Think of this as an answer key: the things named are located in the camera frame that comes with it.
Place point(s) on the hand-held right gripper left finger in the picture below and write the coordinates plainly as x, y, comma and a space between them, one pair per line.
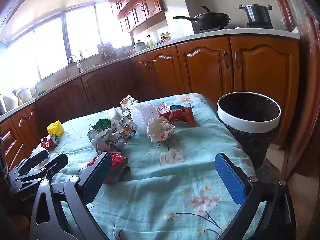
97, 175

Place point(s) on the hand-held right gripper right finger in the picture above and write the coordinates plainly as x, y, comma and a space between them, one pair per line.
230, 177

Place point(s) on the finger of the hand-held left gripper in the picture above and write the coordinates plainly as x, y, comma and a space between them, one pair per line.
56, 162
35, 158

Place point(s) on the red snack wrapper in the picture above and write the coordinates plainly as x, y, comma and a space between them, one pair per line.
117, 162

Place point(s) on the clear plastic cup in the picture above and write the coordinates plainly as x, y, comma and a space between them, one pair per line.
92, 134

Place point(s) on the cartoon print wrapper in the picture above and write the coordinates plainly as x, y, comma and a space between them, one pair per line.
126, 130

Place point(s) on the black bin with white rim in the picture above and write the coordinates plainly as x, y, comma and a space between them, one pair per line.
250, 127

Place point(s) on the white foam fruit net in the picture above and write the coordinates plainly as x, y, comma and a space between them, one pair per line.
145, 115

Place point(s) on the white paper bag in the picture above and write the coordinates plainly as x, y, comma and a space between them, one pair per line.
161, 130

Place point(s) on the crushed red drink can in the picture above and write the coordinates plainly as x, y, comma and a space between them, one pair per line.
49, 142

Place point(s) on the yellow foam fruit net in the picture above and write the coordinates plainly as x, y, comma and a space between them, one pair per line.
55, 128

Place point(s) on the grey crumpled plastic wrapper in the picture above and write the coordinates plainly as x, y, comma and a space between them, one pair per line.
107, 141

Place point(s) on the green drink carton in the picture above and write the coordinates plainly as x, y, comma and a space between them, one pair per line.
101, 123

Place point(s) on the white electric kettle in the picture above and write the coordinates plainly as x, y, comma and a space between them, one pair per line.
7, 102

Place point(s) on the white rice cooker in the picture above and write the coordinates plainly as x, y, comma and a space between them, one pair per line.
25, 95

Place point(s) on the light blue floral tablecloth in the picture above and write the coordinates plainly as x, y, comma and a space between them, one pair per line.
162, 180

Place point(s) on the green foil snack bag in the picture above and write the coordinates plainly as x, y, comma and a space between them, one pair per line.
127, 102

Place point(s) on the chrome sink faucet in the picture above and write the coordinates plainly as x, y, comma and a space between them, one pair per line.
75, 60

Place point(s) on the yellow dish soap bottle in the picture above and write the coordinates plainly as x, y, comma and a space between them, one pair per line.
81, 54

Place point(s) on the kitchen window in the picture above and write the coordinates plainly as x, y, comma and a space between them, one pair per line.
50, 45

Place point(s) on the wooden base cabinets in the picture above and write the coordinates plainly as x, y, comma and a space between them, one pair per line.
205, 65

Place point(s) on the dish rack with utensils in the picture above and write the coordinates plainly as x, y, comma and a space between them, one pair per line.
106, 51

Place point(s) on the white ceramic lidded pot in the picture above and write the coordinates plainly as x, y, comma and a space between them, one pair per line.
140, 46

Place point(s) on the green cup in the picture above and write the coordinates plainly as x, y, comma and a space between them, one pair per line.
151, 43

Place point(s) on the white kitchen countertop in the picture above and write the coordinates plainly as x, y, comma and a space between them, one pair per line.
212, 35

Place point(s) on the group of condiment bottles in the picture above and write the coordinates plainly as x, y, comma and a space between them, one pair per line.
165, 37

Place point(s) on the gas stove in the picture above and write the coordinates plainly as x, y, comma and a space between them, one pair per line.
260, 27

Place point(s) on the black wok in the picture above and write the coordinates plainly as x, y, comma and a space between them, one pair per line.
212, 20

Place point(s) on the dark grey cooking pot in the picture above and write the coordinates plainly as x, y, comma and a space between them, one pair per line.
257, 15

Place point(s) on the wooden door frame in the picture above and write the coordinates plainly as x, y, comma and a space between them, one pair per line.
305, 80

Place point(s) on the wooden wall cabinets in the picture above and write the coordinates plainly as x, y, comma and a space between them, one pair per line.
145, 5

